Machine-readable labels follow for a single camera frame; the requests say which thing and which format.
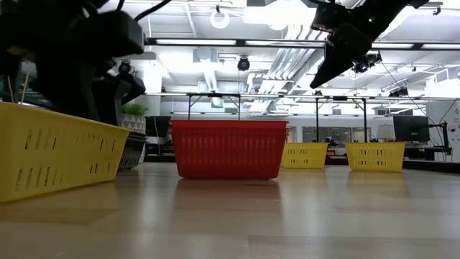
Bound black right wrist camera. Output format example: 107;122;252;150
310;0;348;33

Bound black computer monitor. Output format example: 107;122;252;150
145;115;173;137
392;114;431;143

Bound black background table frame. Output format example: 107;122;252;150
314;94;368;143
186;91;242;122

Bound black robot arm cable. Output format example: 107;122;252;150
133;0;174;22

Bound black plastic slotted basket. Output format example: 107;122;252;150
117;135;147;171

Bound black overhead frame beam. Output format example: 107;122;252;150
143;37;460;51

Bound thin yellow cord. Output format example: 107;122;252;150
20;71;29;104
6;74;15;104

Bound white coiled ceiling cable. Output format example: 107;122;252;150
209;4;231;30

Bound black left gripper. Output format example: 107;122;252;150
80;9;147;126

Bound yellow plastic slotted basket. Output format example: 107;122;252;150
345;142;406;173
0;102;131;204
281;142;329;170

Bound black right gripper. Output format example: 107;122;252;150
310;5;391;90

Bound black hanging camera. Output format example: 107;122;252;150
388;86;410;98
351;52;383;75
117;60;132;76
236;55;251;72

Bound white geometric plant pot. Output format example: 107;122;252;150
119;113;147;135

